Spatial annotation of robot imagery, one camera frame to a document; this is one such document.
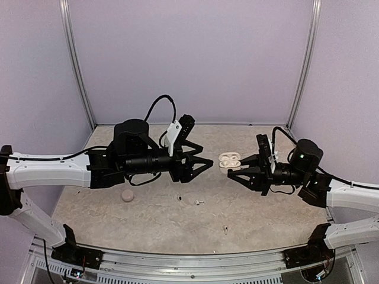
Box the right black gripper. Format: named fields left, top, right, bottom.
left=228, top=153, right=308, bottom=196

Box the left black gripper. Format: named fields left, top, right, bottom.
left=124, top=140, right=214, bottom=183

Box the white earbud charging case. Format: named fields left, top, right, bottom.
left=219, top=152, right=241, bottom=174

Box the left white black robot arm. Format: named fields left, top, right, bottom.
left=1, top=115, right=213, bottom=263

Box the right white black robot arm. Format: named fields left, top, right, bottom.
left=227, top=134, right=378, bottom=263

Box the pink round case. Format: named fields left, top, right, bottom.
left=121, top=189, right=135, bottom=202

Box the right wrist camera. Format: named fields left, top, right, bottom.
left=256, top=134, right=276, bottom=174

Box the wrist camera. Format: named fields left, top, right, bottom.
left=256, top=134, right=276, bottom=174
left=164, top=114, right=195, bottom=157

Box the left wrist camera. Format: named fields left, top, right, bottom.
left=164, top=114, right=195, bottom=157

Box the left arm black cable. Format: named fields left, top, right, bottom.
left=8, top=94, right=178, bottom=187

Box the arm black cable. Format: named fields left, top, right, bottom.
left=272, top=126, right=379, bottom=196
left=8, top=94, right=178, bottom=187

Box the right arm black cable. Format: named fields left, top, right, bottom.
left=272, top=126, right=379, bottom=196

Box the front aluminium rail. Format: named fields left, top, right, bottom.
left=28, top=239, right=361, bottom=284

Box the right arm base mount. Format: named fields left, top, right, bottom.
left=283, top=223, right=335, bottom=269

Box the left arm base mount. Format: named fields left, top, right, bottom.
left=52, top=224, right=104, bottom=270

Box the right aluminium post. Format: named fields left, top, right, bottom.
left=286, top=0, right=322, bottom=130

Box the aluminium post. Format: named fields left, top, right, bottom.
left=286, top=0, right=322, bottom=130
left=59, top=0, right=97, bottom=131

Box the left aluminium post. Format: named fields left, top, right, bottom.
left=59, top=0, right=97, bottom=131

